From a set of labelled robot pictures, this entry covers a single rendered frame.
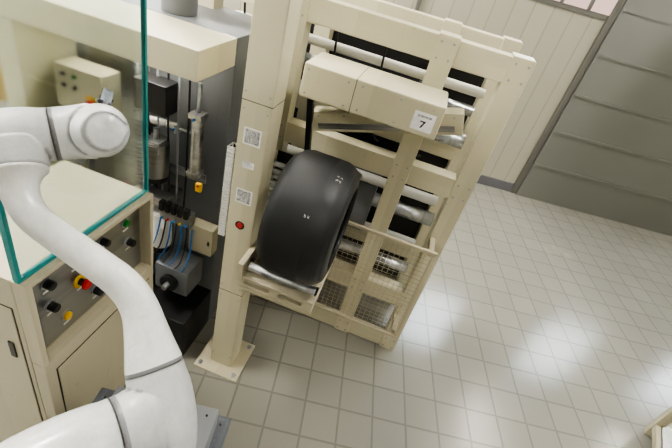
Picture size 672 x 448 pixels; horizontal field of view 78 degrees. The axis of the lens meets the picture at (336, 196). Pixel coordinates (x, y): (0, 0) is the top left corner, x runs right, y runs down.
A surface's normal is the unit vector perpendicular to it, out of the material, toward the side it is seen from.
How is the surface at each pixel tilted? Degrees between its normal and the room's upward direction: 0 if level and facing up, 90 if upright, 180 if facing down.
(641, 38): 90
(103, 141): 78
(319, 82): 90
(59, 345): 0
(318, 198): 38
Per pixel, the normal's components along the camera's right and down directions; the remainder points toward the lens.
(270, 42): -0.26, 0.47
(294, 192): 0.01, -0.33
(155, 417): 0.65, -0.39
